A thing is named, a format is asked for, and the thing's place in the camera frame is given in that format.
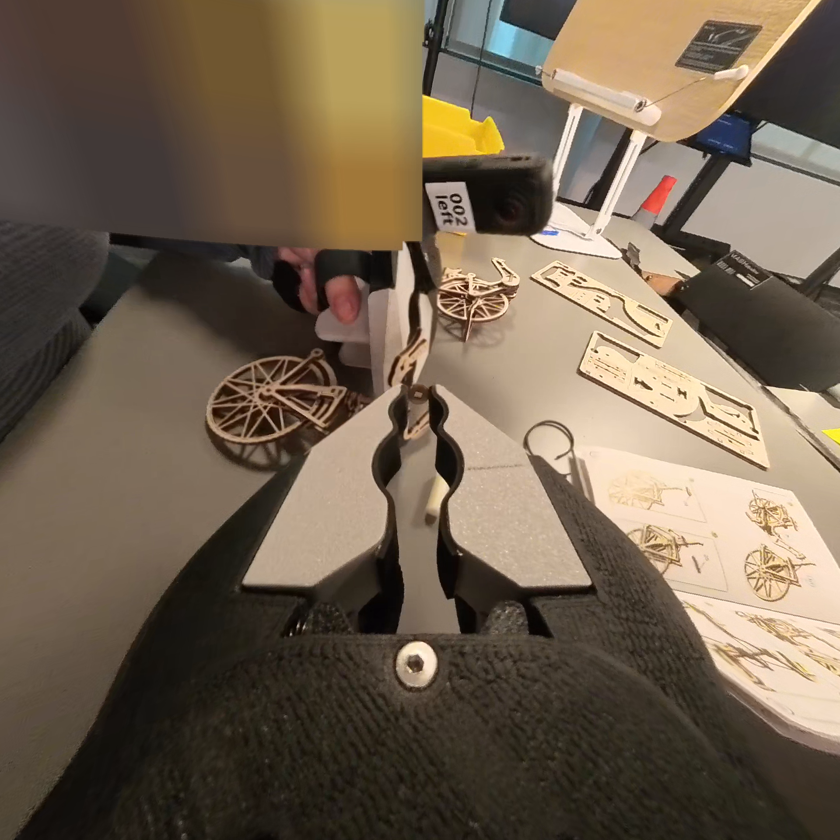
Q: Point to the illustrated instruction booklet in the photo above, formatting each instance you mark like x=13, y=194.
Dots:
x=722, y=525

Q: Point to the yellow plastic bin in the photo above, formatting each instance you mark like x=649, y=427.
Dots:
x=453, y=128

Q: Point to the curved wooden frame part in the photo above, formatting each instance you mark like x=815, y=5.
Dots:
x=410, y=358

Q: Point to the yellow sticky note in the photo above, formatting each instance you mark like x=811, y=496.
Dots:
x=832, y=436

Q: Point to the small white peg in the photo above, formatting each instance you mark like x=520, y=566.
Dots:
x=436, y=502

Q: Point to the small wooden parts sheet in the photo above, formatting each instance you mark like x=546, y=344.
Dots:
x=590, y=289

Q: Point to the person's left hand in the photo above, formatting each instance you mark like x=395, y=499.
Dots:
x=344, y=298

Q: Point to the black cardboard box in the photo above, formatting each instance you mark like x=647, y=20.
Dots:
x=754, y=328

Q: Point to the small brown object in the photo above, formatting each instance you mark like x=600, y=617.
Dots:
x=663, y=282

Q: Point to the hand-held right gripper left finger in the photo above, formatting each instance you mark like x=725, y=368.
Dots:
x=321, y=512

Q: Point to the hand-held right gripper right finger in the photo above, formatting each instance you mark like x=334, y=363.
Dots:
x=512, y=518

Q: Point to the wooden wheel and frame assembly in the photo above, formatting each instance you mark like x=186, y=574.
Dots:
x=472, y=298

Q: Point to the person's left forearm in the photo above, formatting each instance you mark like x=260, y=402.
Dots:
x=259, y=261

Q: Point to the blue lit monitor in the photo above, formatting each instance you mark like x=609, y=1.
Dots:
x=725, y=134

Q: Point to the wooden book stand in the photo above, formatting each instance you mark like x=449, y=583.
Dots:
x=656, y=46

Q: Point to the orange traffic cone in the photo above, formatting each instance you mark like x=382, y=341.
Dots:
x=659, y=197

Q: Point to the wooden spoked wheel model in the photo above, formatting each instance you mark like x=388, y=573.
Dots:
x=275, y=410

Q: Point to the large wooden parts sheet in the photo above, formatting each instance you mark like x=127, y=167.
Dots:
x=676, y=394

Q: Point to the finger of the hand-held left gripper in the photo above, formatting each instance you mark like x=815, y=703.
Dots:
x=426, y=328
x=384, y=341

